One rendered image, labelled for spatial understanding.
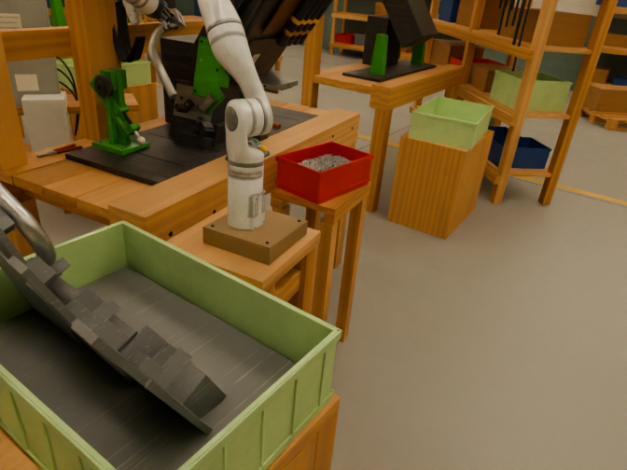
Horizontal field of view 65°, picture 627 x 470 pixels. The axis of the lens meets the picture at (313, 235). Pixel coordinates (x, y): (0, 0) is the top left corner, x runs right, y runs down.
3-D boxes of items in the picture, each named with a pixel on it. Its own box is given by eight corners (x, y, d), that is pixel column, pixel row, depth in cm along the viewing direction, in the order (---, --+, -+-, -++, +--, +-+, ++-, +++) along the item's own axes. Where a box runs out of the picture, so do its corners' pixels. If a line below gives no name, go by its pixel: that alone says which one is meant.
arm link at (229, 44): (250, 22, 121) (216, 20, 116) (282, 126, 120) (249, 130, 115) (234, 42, 129) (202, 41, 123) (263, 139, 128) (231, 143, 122)
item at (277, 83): (298, 88, 196) (298, 80, 194) (276, 94, 183) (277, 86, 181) (218, 73, 210) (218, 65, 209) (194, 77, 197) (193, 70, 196)
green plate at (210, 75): (229, 102, 187) (237, 44, 182) (215, 100, 180) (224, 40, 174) (205, 96, 191) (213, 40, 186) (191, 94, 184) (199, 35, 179)
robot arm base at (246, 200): (267, 221, 135) (270, 161, 128) (250, 232, 127) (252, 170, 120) (239, 213, 138) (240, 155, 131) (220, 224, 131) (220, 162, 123)
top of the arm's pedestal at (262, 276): (320, 242, 144) (321, 230, 142) (262, 296, 118) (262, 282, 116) (230, 214, 156) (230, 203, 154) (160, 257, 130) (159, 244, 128)
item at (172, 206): (357, 141, 257) (360, 113, 250) (149, 265, 137) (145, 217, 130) (333, 135, 262) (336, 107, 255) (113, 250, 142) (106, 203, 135)
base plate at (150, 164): (318, 118, 240) (318, 115, 239) (159, 188, 152) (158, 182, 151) (247, 103, 256) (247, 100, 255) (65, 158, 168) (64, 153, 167)
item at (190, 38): (241, 117, 226) (242, 38, 210) (198, 131, 202) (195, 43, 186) (209, 109, 233) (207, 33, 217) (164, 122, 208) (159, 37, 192)
